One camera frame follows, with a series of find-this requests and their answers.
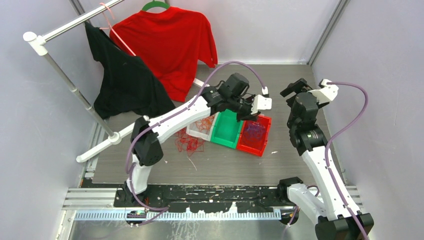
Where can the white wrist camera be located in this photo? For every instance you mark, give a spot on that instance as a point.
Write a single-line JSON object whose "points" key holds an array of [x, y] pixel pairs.
{"points": [[327, 92], [263, 102]]}

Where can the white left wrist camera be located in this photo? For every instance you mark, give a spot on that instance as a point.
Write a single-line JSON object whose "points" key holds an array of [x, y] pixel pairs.
{"points": [[263, 102]]}

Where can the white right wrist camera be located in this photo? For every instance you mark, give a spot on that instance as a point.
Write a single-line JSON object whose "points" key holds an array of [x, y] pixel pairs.
{"points": [[327, 92]]}

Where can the white slotted cable duct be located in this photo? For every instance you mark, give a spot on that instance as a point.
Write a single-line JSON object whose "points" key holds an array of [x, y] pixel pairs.
{"points": [[139, 215]]}

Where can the green clothes hanger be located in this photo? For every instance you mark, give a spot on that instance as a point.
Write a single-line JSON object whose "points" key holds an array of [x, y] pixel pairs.
{"points": [[155, 4]]}

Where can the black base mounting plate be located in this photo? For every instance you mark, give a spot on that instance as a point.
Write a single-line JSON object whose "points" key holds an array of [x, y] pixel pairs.
{"points": [[214, 198]]}

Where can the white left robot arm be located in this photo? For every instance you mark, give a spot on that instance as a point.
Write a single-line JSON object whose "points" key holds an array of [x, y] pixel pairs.
{"points": [[148, 134]]}

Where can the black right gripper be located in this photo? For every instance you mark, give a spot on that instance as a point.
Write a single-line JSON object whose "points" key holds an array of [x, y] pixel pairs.
{"points": [[296, 87]]}

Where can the black t-shirt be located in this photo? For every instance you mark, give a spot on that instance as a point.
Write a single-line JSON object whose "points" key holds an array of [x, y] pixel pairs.
{"points": [[128, 85]]}

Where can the white plastic bin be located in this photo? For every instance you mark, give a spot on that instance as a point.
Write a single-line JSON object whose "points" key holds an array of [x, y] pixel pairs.
{"points": [[202, 128]]}

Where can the red plastic bin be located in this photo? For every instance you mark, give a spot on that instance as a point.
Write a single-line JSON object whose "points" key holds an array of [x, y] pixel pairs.
{"points": [[253, 137]]}

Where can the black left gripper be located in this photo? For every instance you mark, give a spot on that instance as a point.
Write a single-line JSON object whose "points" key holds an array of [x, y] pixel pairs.
{"points": [[248, 116]]}

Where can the red t-shirt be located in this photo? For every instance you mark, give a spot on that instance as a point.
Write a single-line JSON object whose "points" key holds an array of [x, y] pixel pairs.
{"points": [[170, 43]]}

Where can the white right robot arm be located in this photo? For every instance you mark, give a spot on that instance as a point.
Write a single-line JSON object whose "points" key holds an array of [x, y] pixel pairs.
{"points": [[336, 216]]}

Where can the metal clothes rack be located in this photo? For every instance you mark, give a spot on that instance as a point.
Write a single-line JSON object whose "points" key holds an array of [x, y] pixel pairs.
{"points": [[117, 126]]}

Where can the green plastic bin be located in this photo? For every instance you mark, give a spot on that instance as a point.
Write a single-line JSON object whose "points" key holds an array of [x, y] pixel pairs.
{"points": [[226, 130]]}

